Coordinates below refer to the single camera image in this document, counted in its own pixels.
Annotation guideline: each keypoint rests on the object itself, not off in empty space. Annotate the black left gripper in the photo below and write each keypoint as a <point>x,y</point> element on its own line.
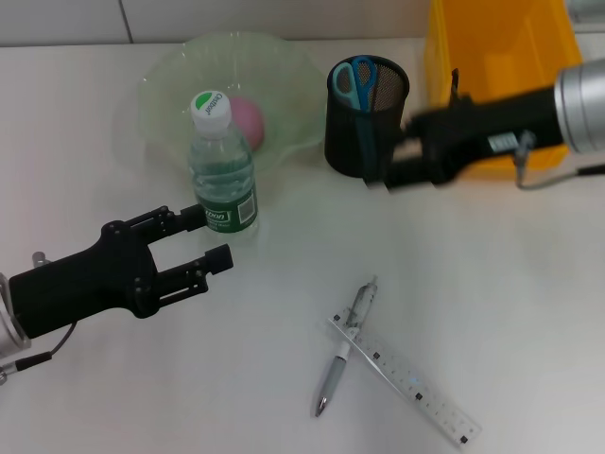
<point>80,288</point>

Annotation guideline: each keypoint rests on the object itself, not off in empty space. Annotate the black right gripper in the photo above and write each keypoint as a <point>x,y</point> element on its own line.
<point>487,132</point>

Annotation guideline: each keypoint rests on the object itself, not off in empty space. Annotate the clear water bottle green label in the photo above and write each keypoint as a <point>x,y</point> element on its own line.
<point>222,189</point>

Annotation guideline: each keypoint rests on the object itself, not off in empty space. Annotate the blue scissors with sheath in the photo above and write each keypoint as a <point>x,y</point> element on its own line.
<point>361,82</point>

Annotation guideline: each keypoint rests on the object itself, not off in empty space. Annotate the pink peach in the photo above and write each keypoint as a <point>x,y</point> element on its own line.
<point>250,123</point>

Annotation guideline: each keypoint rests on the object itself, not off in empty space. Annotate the white grey ballpoint pen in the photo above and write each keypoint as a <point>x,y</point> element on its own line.
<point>336,373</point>

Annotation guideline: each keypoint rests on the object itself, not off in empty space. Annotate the transparent plastic ruler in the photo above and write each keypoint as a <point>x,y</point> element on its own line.
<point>416,383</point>

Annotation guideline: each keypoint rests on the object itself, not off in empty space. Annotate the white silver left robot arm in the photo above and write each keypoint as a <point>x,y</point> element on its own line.
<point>9,340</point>

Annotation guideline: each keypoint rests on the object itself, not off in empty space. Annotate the black mesh pen holder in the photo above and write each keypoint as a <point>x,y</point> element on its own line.
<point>345,146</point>

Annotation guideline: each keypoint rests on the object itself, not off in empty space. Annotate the green glass fruit plate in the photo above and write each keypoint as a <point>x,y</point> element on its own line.
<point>165,94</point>

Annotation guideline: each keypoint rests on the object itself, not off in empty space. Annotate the yellow plastic bin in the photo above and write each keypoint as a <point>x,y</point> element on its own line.
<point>510,52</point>

